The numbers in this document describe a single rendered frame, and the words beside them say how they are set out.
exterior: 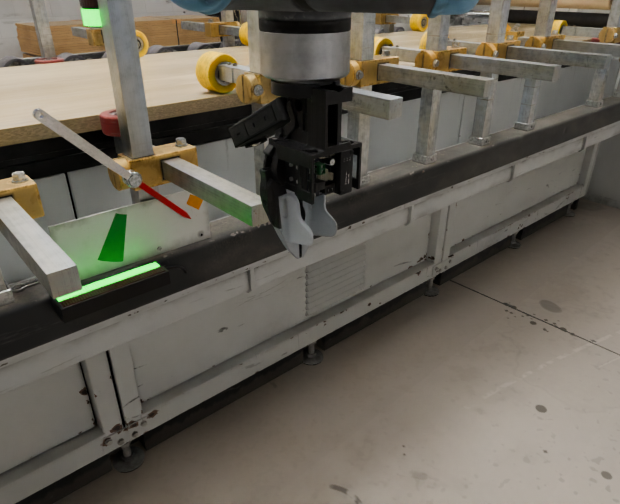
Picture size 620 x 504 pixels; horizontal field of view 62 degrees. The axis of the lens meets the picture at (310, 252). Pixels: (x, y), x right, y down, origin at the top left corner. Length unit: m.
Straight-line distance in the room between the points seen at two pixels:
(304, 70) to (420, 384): 1.32
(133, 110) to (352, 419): 1.06
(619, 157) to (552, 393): 1.75
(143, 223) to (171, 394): 0.65
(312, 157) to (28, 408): 0.95
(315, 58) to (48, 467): 1.11
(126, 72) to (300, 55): 0.38
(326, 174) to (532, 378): 1.37
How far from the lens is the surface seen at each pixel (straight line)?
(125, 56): 0.83
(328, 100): 0.51
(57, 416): 1.34
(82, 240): 0.86
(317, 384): 1.66
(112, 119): 0.98
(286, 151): 0.54
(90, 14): 0.86
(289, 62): 0.51
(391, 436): 1.53
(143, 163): 0.86
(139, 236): 0.89
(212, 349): 1.45
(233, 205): 0.70
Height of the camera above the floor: 1.12
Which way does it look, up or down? 28 degrees down
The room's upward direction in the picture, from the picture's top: straight up
